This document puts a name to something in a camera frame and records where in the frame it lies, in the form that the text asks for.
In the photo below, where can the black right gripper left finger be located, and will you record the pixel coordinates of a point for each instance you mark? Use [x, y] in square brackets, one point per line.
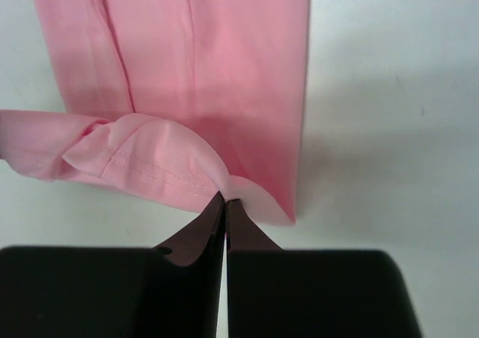
[170, 290]

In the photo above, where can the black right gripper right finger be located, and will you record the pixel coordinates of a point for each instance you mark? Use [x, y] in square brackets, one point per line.
[273, 292]

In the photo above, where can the pink t shirt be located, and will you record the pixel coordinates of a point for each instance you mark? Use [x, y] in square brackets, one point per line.
[172, 101]

